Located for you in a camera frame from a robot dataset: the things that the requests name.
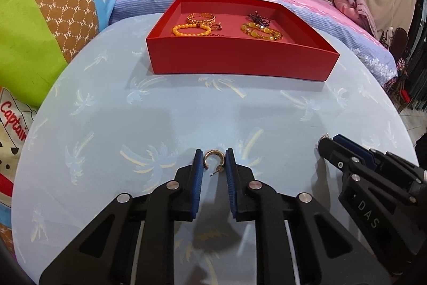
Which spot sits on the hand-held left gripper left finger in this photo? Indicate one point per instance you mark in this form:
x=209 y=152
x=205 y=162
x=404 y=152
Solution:
x=196 y=186

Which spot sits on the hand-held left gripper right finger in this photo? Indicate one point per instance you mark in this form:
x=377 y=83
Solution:
x=232 y=186

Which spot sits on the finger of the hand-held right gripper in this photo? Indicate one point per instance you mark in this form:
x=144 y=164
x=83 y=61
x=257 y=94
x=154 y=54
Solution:
x=357 y=151
x=367 y=215

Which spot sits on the small silver earring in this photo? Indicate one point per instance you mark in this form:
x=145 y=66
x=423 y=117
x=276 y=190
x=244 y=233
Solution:
x=323 y=137

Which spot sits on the gold hoop earring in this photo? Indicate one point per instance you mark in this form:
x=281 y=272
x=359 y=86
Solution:
x=214 y=152

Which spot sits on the red cardboard box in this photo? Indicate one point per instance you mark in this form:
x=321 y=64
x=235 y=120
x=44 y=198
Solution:
x=233 y=61

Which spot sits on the dark metal chair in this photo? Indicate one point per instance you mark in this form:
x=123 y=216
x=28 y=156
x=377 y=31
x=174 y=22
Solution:
x=400 y=44

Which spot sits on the pink crumpled cloth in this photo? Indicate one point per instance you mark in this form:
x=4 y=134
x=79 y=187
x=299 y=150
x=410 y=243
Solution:
x=357 y=4

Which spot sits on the small gold earring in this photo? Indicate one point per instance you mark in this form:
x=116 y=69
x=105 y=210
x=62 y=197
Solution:
x=219 y=26

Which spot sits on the colourful cartoon printed blanket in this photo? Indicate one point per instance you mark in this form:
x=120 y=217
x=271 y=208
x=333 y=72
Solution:
x=50 y=38

